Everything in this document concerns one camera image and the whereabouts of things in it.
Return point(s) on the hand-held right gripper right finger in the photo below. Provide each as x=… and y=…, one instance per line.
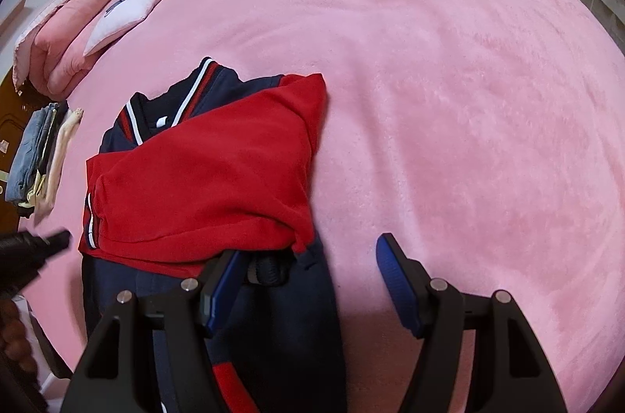
x=395, y=281

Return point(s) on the wooden headboard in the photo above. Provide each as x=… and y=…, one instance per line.
x=10, y=125

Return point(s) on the person's left hand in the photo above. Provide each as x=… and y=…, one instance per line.
x=14, y=335

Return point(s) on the red and navy jacket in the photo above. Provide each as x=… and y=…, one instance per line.
x=205, y=169

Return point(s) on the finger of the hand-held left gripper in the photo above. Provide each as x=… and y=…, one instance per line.
x=53, y=242

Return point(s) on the stack of folded clothes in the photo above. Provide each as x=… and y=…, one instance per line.
x=36, y=154

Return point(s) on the white printed pillow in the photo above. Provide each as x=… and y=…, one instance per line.
x=127, y=12

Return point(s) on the pink plush bed blanket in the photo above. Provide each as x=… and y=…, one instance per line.
x=439, y=125

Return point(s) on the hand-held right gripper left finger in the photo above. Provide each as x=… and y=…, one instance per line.
x=222, y=291

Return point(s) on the folded pink quilt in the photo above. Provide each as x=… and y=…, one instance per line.
x=63, y=42

